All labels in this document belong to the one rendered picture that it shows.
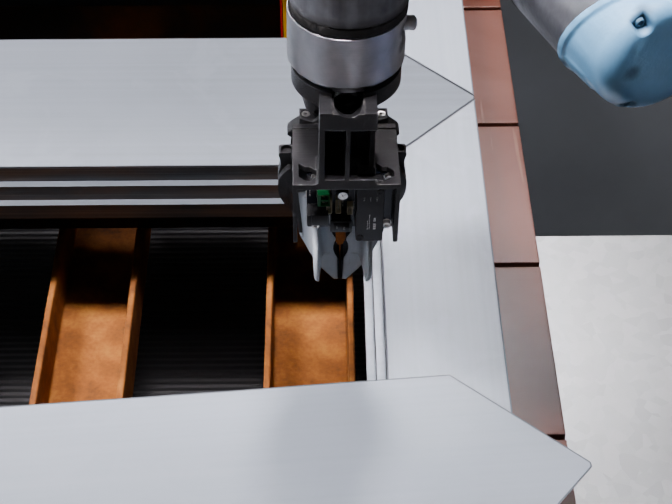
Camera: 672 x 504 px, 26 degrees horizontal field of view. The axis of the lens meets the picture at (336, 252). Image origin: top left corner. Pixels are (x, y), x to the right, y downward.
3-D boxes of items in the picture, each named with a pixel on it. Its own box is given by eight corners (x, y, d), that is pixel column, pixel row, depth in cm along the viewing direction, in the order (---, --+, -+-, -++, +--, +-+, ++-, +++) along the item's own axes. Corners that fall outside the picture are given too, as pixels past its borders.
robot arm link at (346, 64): (286, -31, 93) (414, -31, 93) (286, 28, 96) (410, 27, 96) (286, 40, 87) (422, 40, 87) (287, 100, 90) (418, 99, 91)
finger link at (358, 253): (341, 322, 106) (344, 231, 99) (339, 264, 110) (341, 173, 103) (384, 321, 106) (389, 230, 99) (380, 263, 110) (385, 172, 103)
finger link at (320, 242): (298, 322, 106) (298, 231, 99) (298, 264, 110) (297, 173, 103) (341, 322, 106) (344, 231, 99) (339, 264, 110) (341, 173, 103)
